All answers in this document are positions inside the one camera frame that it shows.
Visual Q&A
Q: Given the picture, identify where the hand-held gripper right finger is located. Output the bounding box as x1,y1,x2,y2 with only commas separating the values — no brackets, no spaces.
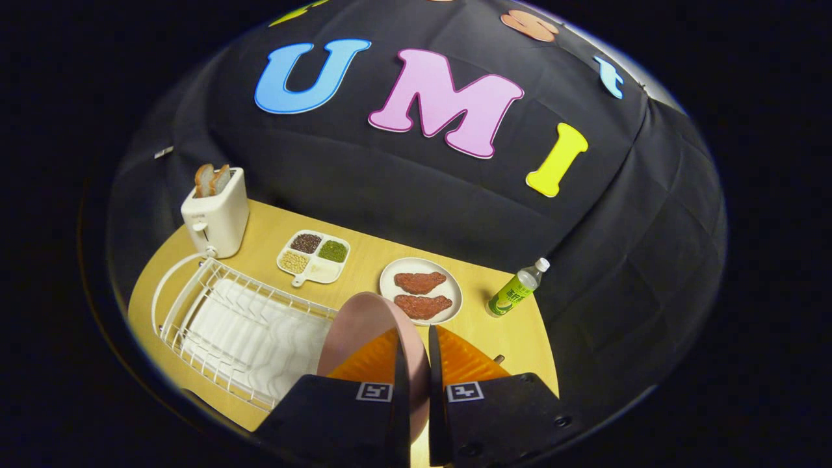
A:
428,325,586,468

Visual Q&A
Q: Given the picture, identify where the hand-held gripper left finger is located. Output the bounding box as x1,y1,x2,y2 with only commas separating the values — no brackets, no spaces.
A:
257,328,411,468

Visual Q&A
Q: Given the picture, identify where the pink plate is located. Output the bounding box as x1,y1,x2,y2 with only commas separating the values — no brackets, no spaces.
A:
317,292,431,443

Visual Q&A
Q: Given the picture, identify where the white wire dish rack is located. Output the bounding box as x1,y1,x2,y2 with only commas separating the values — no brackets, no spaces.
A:
159,258,339,413

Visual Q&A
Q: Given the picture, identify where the beige round plate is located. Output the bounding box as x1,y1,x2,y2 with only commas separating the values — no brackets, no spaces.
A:
380,257,463,326

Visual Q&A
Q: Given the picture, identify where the brown steak piece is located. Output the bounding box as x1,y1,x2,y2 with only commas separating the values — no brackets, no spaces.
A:
394,272,448,295
394,294,453,320

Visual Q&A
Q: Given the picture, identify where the green label drink bottle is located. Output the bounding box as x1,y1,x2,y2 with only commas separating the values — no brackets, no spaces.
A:
486,257,551,318

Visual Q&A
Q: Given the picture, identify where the white divided snack tray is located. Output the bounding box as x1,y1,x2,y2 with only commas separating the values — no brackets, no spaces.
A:
277,230,351,287

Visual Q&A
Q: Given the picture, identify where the black backdrop cloth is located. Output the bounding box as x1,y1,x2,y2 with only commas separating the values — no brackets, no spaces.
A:
107,0,727,391

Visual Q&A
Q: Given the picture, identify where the white toaster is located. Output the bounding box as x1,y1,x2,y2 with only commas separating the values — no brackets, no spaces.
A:
181,168,250,259

